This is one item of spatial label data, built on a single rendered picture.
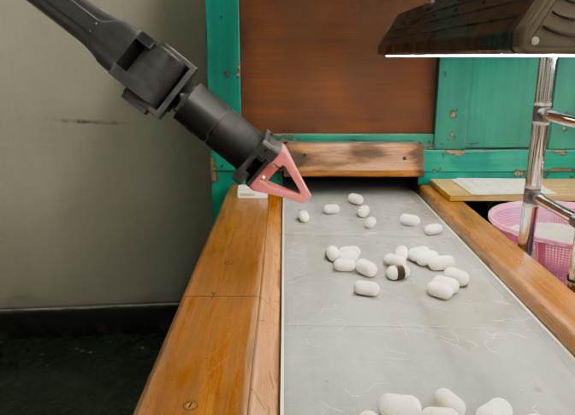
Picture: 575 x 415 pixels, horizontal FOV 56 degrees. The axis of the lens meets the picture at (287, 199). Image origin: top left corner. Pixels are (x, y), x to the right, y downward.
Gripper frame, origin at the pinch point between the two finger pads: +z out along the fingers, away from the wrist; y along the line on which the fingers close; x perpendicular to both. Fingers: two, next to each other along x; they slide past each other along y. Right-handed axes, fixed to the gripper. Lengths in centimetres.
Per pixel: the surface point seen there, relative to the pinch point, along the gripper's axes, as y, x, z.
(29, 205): 118, 87, -49
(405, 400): -30.9, 2.4, 12.0
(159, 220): 121, 63, -10
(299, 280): -1.0, 9.3, 7.3
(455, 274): -3.0, -5.4, 22.1
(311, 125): 48.7, -4.4, 0.6
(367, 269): -0.5, 2.2, 13.6
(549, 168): 47, -31, 47
